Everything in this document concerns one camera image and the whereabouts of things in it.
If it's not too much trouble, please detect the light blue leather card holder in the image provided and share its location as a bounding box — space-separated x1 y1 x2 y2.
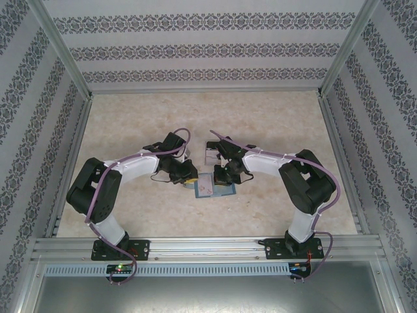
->
184 171 238 200

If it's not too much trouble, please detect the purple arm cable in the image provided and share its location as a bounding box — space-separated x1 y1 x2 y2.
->
210 129 343 281
85 127 192 286

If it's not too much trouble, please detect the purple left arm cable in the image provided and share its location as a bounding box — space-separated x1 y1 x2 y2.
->
85 127 192 286

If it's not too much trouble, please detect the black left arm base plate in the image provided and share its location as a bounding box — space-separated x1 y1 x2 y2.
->
93 239 151 261

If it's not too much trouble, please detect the aluminium side rail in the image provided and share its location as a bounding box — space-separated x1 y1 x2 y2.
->
44 94 95 238
317 94 371 235

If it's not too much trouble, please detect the aluminium frame post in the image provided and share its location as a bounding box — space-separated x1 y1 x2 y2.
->
316 0 382 98
29 0 94 98

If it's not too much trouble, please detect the grey metal sheet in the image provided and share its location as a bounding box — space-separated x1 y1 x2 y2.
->
32 275 403 313

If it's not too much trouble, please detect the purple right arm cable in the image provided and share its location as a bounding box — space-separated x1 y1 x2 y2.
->
210 129 343 281

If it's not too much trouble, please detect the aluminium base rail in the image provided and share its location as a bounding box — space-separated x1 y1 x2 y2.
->
31 235 387 262

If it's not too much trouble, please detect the aluminium frame leg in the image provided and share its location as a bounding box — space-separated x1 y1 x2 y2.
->
11 256 45 313
373 256 409 313

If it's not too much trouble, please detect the white pink VIP card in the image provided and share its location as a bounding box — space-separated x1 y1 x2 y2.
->
196 173 215 197

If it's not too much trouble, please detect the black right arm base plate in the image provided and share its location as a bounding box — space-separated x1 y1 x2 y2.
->
265 237 325 261

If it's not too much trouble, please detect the slotted grey cable duct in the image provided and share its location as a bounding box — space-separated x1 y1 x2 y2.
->
44 262 291 277

